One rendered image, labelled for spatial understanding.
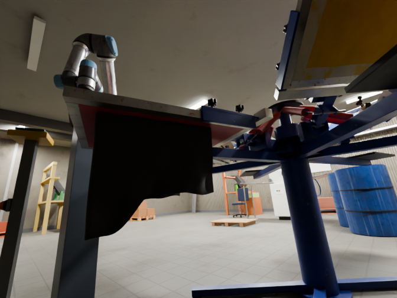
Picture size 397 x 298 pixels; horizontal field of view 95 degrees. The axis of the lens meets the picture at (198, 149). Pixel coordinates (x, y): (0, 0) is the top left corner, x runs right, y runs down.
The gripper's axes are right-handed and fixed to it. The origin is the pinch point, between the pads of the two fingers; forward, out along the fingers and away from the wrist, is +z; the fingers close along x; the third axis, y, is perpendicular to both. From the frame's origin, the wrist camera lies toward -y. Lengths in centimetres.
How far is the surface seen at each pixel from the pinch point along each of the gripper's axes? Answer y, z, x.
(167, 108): -29.2, 1.0, -31.4
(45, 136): 5.6, 4.9, 12.9
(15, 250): 10, 50, 17
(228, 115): -30, 0, -60
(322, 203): 261, 67, -615
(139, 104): -29.2, 1.5, -21.0
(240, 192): 454, 15, -458
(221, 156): -3, 12, -73
